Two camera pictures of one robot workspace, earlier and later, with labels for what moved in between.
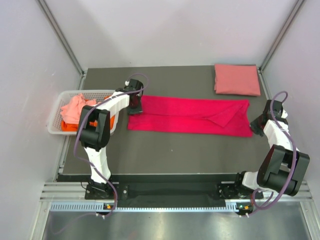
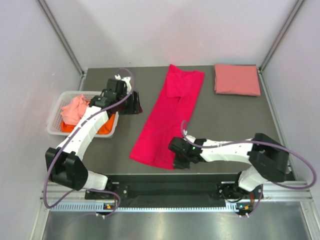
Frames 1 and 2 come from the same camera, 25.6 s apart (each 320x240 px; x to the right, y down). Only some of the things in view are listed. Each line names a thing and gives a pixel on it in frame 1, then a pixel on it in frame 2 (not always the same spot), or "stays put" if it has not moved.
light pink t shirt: (72, 111) stays put
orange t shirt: (68, 127) stays put
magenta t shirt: (215, 117) → (168, 117)
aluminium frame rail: (298, 5) stays put
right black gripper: (255, 128) → (179, 164)
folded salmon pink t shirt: (237, 79) stays put
